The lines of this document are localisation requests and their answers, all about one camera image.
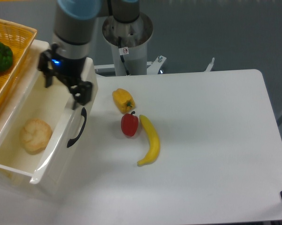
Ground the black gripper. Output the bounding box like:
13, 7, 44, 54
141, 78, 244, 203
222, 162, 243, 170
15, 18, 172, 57
38, 44, 93, 110

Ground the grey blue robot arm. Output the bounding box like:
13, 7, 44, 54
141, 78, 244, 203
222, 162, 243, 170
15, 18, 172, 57
38, 0, 147, 108

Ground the white open drawer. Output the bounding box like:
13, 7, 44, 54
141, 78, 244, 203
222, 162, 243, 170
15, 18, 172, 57
0, 52, 99, 197

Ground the white drawer cabinet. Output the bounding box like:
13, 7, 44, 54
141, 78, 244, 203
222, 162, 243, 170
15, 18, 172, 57
0, 40, 49, 146

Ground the yellow bell pepper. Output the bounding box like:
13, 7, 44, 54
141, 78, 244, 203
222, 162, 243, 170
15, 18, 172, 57
112, 88, 136, 114

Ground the yellow woven basket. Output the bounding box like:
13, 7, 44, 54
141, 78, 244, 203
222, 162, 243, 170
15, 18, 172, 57
0, 19, 37, 109

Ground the red bell pepper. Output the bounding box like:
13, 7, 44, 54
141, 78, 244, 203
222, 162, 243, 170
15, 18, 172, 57
121, 111, 139, 137

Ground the yellow banana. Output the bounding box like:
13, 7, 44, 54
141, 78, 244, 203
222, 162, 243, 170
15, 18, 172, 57
137, 115, 160, 166

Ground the black drawer handle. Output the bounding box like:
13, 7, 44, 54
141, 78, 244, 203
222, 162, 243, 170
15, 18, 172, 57
67, 107, 87, 148

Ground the black cable on pedestal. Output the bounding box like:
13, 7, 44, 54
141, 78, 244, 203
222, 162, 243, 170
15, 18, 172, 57
118, 37, 130, 76

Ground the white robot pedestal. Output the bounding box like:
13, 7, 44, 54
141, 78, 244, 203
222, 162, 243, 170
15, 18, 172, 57
102, 13, 153, 76

